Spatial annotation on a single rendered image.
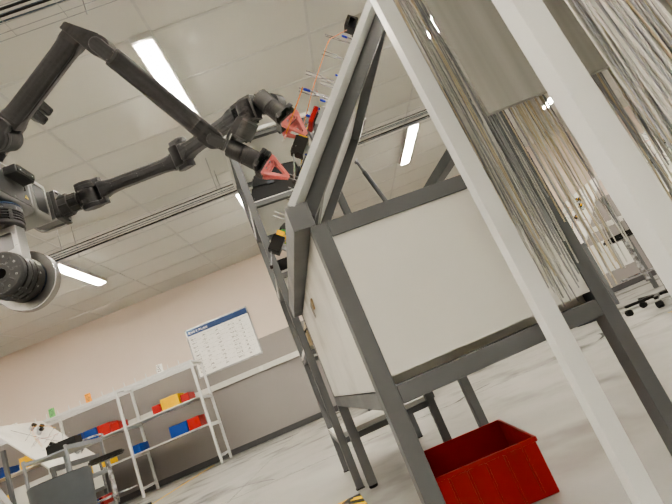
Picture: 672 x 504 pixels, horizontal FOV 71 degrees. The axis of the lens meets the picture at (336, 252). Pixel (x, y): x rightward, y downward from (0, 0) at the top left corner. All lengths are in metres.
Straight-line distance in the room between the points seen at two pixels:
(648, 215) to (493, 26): 0.60
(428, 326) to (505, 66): 0.55
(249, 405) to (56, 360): 3.80
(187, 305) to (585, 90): 9.22
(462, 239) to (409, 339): 0.28
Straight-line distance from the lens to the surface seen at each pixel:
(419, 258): 1.11
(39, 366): 10.71
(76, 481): 4.53
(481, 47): 0.99
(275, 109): 1.52
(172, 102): 1.50
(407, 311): 1.08
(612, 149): 0.53
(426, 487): 1.07
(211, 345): 9.29
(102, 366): 10.09
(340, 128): 1.39
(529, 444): 1.39
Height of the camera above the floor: 0.45
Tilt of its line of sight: 14 degrees up
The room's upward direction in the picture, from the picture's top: 23 degrees counter-clockwise
